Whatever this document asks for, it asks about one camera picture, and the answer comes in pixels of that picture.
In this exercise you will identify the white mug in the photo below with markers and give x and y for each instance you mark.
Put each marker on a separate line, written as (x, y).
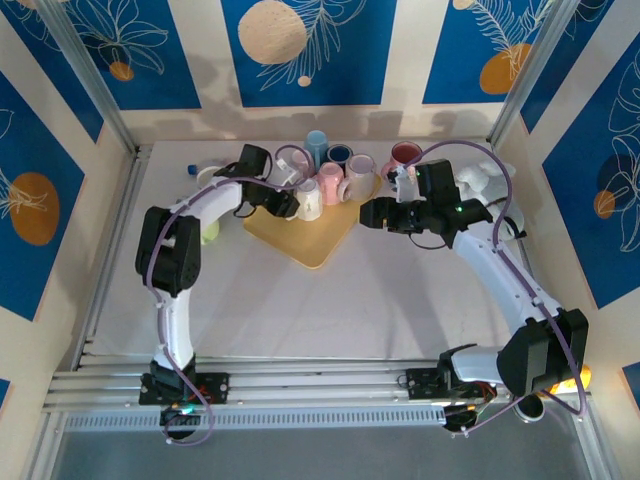
(308, 200)

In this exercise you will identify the lavender mug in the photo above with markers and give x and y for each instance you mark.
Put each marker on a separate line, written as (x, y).
(361, 172)

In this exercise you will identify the pale pink mug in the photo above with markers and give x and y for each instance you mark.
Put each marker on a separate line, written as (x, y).
(302, 160)

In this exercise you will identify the dark green mug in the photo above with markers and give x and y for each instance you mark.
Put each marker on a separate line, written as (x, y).
(207, 176)

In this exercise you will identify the light blue mug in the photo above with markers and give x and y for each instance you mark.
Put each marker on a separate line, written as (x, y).
(316, 145)

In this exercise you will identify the pink mug maroon inside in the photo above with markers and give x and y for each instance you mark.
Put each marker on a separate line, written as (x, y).
(405, 152)

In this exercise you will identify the navy blue mug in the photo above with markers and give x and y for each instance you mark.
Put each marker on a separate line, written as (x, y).
(340, 151)

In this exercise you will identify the light green mug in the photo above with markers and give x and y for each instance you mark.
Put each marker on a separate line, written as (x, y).
(211, 232)

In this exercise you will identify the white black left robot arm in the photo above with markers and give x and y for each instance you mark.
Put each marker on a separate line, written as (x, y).
(175, 325)

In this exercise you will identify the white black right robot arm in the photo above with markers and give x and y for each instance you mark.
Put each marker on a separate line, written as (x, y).
(500, 280)

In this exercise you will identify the yellow tray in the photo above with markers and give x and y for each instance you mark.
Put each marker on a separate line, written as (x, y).
(310, 240)

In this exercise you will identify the white plush dog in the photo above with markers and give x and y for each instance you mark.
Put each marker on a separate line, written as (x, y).
(480, 177)

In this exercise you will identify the clear bottle blue cap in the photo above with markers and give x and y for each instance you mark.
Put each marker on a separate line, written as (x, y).
(191, 169)

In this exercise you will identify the white table cloth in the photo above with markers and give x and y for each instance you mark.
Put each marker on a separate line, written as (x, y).
(300, 320)

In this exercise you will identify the right controller board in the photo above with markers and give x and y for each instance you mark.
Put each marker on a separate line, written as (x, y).
(457, 420)

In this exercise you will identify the controller board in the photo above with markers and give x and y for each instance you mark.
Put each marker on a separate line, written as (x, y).
(175, 417)
(457, 420)

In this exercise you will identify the round grey cup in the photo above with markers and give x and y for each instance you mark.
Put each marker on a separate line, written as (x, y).
(531, 411)

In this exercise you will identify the orange cylinder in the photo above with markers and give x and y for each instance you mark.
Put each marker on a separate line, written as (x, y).
(582, 377)

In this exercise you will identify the left controller board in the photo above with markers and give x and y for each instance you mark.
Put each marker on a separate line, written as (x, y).
(175, 417)

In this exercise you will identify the aluminium side rail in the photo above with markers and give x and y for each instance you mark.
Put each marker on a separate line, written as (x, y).
(602, 452)
(122, 210)

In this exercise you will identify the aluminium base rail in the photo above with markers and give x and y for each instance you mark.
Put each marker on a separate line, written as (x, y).
(320, 382)

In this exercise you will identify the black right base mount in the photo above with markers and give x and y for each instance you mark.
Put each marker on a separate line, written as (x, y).
(420, 385)

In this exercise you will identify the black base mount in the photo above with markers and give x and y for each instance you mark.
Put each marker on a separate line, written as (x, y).
(217, 387)
(420, 385)

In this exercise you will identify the aluminium frame post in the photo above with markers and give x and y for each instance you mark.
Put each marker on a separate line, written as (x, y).
(537, 65)
(84, 65)

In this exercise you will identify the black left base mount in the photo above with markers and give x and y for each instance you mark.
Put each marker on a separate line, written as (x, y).
(217, 387)

